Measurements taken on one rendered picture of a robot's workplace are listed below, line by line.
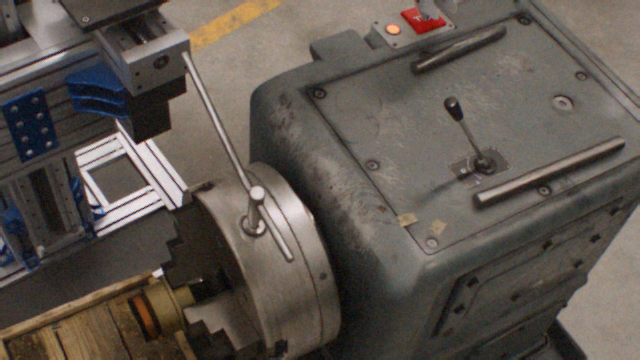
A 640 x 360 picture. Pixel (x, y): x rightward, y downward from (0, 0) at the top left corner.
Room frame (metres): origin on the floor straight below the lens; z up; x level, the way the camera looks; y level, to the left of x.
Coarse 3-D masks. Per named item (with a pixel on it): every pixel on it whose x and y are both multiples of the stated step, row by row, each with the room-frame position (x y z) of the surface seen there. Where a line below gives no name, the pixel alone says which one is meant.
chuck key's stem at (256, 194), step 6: (258, 186) 0.60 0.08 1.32; (252, 192) 0.59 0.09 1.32; (258, 192) 0.60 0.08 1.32; (264, 192) 0.60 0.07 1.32; (252, 198) 0.59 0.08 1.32; (258, 198) 0.59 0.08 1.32; (264, 198) 0.59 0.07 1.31; (252, 204) 0.59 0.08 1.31; (258, 204) 0.59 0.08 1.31; (252, 210) 0.59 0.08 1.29; (252, 216) 0.59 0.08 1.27; (258, 216) 0.59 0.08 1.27; (252, 222) 0.59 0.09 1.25; (258, 222) 0.60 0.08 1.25; (252, 228) 0.59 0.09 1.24
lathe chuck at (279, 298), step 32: (224, 192) 0.66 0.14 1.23; (224, 224) 0.59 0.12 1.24; (224, 256) 0.58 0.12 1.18; (256, 256) 0.56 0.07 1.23; (256, 288) 0.52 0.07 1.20; (288, 288) 0.53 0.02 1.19; (256, 320) 0.50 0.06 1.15; (288, 320) 0.50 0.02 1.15; (320, 320) 0.52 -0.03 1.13; (288, 352) 0.48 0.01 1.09
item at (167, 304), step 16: (144, 288) 0.54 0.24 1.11; (160, 288) 0.54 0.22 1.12; (176, 288) 0.55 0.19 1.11; (128, 304) 0.52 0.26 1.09; (144, 304) 0.51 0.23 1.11; (160, 304) 0.52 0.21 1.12; (176, 304) 0.52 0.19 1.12; (192, 304) 0.53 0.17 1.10; (144, 320) 0.49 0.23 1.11; (160, 320) 0.50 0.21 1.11; (176, 320) 0.50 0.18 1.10; (144, 336) 0.48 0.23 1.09
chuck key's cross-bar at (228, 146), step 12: (192, 60) 0.77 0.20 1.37; (192, 72) 0.75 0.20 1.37; (204, 96) 0.72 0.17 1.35; (216, 120) 0.69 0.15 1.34; (228, 144) 0.67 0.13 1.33; (228, 156) 0.65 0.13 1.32; (240, 168) 0.64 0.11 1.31; (240, 180) 0.62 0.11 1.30; (264, 216) 0.57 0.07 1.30; (276, 228) 0.56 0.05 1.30; (276, 240) 0.54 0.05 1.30; (288, 252) 0.52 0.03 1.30
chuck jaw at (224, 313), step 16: (208, 304) 0.53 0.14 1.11; (224, 304) 0.54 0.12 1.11; (192, 320) 0.50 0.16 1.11; (208, 320) 0.51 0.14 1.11; (224, 320) 0.51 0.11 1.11; (240, 320) 0.51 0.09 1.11; (208, 336) 0.49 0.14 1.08; (224, 336) 0.49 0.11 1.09; (240, 336) 0.48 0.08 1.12; (256, 336) 0.49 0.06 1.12; (240, 352) 0.46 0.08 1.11; (256, 352) 0.47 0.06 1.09; (272, 352) 0.47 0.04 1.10
